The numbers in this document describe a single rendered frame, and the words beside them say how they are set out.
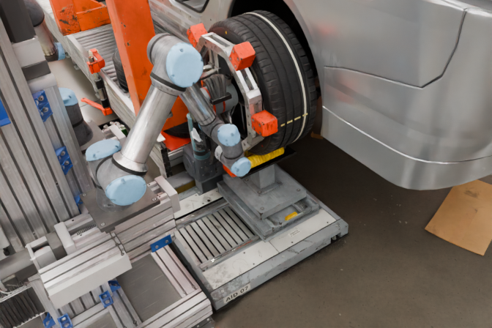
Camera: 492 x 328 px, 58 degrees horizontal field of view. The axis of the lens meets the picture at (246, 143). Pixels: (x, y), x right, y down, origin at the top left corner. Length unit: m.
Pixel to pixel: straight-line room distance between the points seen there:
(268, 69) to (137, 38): 0.73
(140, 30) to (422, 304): 1.85
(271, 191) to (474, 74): 1.37
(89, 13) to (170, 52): 2.96
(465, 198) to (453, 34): 1.65
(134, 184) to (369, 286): 1.37
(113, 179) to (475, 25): 1.11
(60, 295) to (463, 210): 2.13
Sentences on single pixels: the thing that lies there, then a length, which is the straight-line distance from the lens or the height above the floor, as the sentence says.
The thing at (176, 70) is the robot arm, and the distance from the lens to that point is 1.30.
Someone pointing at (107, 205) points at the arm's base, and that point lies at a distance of 1.63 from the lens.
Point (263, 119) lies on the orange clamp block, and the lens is 1.84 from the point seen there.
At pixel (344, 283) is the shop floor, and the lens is 2.36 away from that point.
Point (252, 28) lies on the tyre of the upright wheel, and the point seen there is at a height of 1.17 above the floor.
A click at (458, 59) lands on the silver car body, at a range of 1.41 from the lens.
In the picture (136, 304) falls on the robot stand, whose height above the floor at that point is 0.21.
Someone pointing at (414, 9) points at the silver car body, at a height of 1.40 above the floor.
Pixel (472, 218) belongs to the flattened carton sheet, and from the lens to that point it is 2.80.
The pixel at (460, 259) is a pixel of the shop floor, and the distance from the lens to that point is 2.58.
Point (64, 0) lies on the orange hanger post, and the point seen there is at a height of 0.81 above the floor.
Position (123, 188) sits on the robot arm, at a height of 1.01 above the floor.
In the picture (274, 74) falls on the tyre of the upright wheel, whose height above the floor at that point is 1.03.
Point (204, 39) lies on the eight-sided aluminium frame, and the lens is 2.05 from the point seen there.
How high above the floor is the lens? 1.87
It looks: 35 degrees down
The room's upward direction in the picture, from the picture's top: 6 degrees counter-clockwise
